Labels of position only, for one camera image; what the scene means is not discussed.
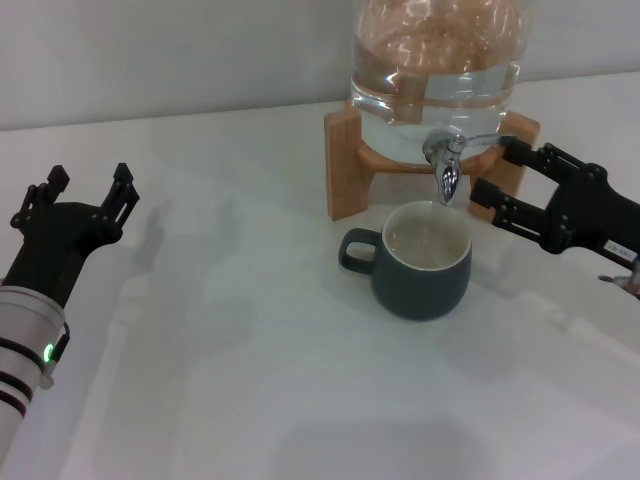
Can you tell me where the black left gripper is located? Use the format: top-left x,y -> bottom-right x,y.
0,162 -> 142,312

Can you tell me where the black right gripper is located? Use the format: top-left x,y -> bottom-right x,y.
469,135 -> 640,265

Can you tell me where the chrome faucet with lever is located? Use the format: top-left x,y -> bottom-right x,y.
422,130 -> 516,207

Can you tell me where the dark cup with white inside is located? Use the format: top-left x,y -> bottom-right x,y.
337,200 -> 473,323

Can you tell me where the glass water jar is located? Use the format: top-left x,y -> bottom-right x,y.
346,0 -> 532,169

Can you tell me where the wooden jar stand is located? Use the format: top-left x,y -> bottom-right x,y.
323,108 -> 543,222

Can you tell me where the black arm connector cable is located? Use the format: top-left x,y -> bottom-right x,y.
48,322 -> 72,369

